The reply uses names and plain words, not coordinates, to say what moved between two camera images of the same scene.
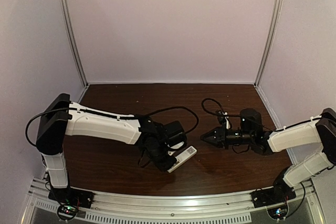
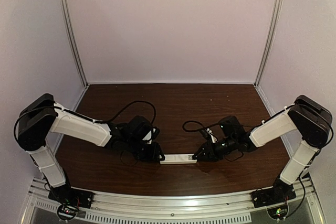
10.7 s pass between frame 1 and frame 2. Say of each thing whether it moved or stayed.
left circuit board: stayed
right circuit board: stayed
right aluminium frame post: stayed
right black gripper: moved
